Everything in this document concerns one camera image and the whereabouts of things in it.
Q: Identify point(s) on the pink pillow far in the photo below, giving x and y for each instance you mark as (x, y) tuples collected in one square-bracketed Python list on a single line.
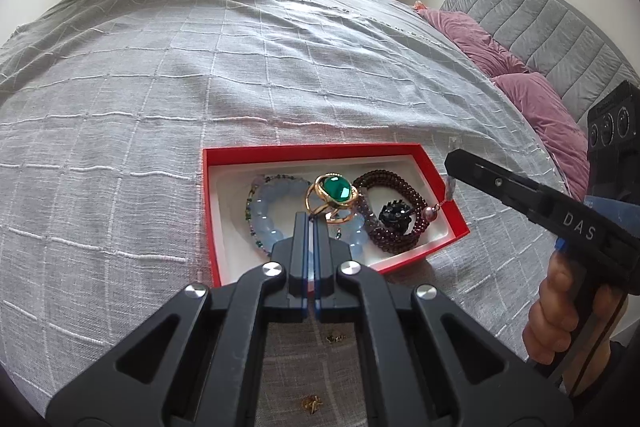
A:
[(473, 41)]

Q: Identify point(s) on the grey padded headboard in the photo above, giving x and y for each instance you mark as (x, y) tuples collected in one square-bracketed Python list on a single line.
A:
[(553, 38)]

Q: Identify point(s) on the person's right hand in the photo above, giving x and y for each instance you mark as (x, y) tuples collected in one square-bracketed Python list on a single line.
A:
[(554, 317)]

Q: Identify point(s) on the pink pillow near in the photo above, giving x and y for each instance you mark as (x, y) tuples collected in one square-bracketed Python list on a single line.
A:
[(543, 109)]

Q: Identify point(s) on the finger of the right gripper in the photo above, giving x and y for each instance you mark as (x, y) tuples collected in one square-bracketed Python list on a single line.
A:
[(535, 201)]

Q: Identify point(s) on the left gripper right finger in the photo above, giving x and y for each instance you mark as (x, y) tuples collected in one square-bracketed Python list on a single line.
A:
[(424, 361)]

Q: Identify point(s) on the black hair claw clip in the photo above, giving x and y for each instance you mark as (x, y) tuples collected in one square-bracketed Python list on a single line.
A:
[(396, 217)]

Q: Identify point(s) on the pink pillow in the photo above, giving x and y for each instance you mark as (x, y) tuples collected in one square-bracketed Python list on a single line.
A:
[(543, 109), (473, 41)]

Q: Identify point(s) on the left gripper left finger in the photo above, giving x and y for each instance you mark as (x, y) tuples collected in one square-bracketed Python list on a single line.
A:
[(196, 361)]

